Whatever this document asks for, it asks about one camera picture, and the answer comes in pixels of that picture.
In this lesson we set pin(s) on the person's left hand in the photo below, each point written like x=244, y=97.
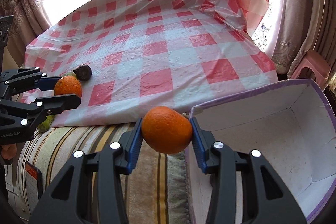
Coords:
x=8, y=153

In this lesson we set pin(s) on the large orange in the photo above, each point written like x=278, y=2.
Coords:
x=166, y=129

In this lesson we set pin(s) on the smartphone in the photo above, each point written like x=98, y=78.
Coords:
x=32, y=179

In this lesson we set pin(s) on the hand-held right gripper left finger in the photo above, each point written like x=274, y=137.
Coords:
x=135, y=145

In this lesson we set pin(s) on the beige patterned curtain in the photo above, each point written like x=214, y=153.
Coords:
x=302, y=16

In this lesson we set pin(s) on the floral patterned curtain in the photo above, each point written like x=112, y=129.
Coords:
x=23, y=3

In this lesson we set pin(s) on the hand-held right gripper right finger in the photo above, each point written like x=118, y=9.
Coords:
x=198, y=145

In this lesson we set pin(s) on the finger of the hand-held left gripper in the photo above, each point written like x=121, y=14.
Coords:
x=47, y=83
x=63, y=103

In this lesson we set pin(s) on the small orange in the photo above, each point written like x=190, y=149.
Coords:
x=67, y=85

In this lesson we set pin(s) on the pink plastic stool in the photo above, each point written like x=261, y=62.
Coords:
x=312, y=61

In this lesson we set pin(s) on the red checked plastic tablecloth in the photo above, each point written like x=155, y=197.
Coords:
x=162, y=43

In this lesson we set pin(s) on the green fruit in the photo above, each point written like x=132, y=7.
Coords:
x=43, y=126
x=68, y=74

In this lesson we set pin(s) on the white cardboard box purple rim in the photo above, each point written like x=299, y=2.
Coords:
x=262, y=140

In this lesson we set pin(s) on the dark brown round fruit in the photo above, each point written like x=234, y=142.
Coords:
x=83, y=72

